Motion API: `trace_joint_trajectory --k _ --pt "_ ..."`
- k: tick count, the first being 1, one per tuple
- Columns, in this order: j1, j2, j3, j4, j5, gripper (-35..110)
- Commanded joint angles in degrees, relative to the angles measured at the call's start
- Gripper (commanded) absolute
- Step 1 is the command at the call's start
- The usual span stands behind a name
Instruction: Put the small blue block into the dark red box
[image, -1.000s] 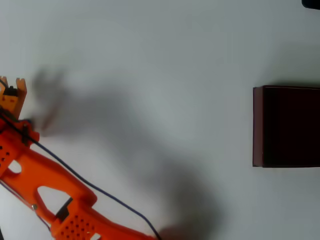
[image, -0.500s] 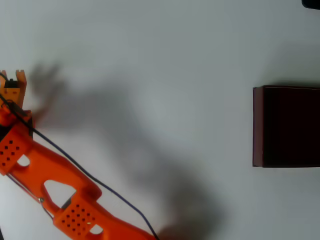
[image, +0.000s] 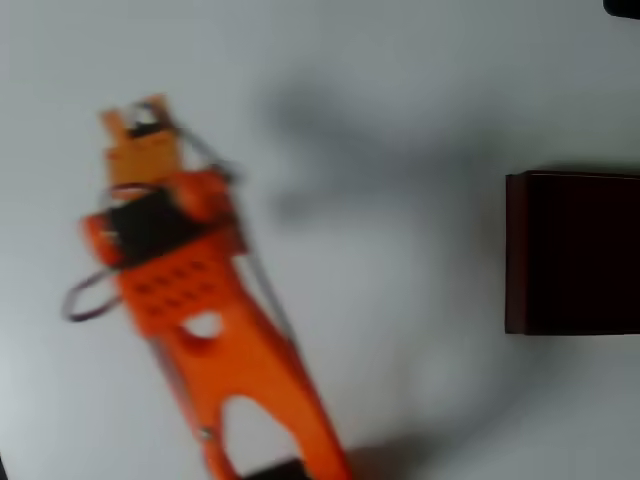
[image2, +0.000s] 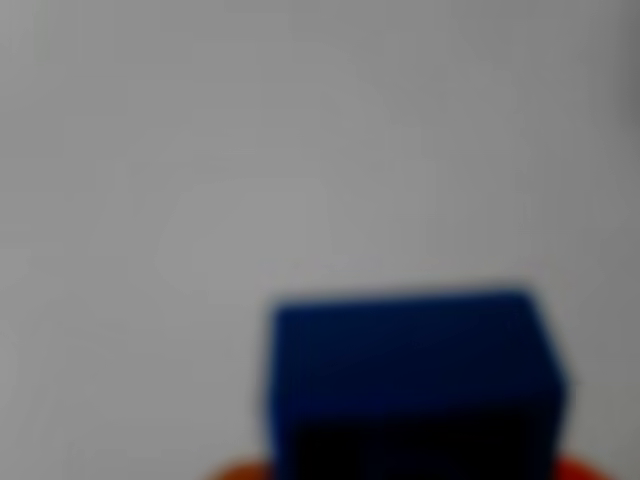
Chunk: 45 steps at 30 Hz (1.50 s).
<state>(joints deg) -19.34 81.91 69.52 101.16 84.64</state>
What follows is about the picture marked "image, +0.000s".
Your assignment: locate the thin dark looped cable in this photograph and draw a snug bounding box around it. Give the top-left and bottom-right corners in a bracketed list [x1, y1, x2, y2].
[61, 268, 125, 323]

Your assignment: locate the small black gripper camera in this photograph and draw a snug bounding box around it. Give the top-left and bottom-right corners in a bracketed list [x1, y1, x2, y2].
[124, 107, 164, 140]

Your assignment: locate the dark brown box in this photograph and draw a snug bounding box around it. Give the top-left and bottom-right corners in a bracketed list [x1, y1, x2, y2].
[504, 169, 640, 336]

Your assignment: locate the black object at edge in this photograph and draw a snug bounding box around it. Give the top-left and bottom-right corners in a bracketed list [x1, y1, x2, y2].
[602, 0, 640, 19]

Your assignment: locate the thin grey cable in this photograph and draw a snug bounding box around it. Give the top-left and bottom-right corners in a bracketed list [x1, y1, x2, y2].
[172, 127, 297, 346]

